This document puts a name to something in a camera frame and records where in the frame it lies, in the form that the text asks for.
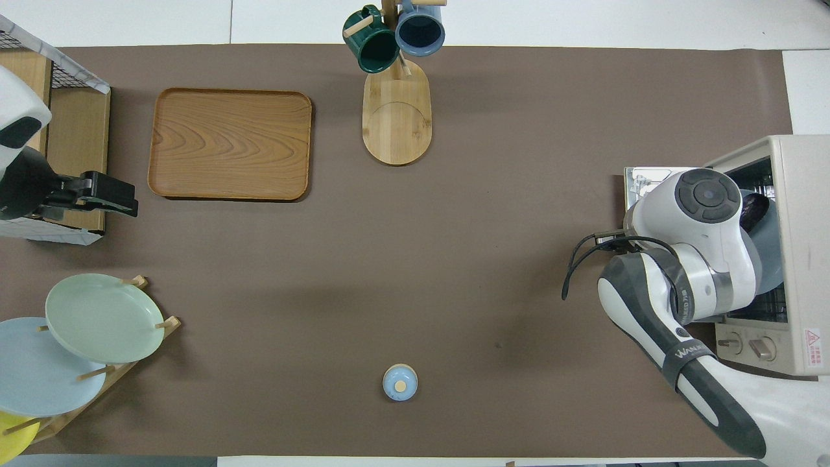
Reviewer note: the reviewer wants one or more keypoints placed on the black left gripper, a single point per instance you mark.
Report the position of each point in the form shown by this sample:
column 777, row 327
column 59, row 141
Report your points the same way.
column 104, row 188

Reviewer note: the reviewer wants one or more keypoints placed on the dark purple eggplant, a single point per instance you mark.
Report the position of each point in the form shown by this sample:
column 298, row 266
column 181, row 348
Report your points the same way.
column 755, row 209

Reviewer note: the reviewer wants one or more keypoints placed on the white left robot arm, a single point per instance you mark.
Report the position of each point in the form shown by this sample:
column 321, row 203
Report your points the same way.
column 16, row 104

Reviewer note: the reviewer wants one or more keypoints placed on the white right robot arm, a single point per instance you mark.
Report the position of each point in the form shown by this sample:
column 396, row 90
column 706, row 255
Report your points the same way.
column 687, row 272

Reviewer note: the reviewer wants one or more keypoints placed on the silver oven knob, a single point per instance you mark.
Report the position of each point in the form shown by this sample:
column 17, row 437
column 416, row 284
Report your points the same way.
column 762, row 349
column 730, row 344

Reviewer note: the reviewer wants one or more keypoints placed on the white toaster oven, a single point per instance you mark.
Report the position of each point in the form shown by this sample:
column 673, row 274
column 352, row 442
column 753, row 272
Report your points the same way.
column 807, row 246

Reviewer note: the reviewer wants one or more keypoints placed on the wooden step shelf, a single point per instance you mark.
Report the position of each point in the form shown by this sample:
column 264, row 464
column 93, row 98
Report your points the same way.
column 81, row 136

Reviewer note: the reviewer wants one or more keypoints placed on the pale green plate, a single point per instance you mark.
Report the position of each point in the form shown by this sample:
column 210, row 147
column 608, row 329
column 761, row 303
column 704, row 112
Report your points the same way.
column 104, row 318

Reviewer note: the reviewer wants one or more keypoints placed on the wooden serving tray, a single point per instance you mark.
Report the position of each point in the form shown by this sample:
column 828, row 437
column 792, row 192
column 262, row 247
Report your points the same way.
column 230, row 143

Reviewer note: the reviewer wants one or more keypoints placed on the wooden plate rack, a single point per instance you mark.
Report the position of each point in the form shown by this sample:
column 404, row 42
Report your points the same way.
column 117, row 373

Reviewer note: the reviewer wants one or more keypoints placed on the light blue racked plate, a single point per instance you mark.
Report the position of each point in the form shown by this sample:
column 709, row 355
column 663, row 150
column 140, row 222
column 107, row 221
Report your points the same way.
column 39, row 376

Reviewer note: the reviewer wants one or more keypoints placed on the brown table mat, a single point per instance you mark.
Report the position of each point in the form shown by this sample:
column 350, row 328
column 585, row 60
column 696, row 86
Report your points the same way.
column 324, row 272

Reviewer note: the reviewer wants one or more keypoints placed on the yellow plate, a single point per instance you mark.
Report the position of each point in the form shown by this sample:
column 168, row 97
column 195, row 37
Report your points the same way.
column 16, row 441

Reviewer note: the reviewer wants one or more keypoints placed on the wooden mug tree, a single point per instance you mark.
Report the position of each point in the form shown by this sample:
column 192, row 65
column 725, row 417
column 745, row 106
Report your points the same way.
column 397, row 123

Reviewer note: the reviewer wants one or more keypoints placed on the dark green mug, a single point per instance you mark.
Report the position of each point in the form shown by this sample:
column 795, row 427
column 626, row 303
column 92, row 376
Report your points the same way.
column 376, row 48

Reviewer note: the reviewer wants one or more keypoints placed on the small blue lid wooden knob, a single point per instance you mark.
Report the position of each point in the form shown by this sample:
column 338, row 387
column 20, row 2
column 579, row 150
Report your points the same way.
column 400, row 383

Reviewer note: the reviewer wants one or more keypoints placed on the blue mug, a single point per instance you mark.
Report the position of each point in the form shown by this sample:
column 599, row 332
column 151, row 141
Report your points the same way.
column 420, row 29

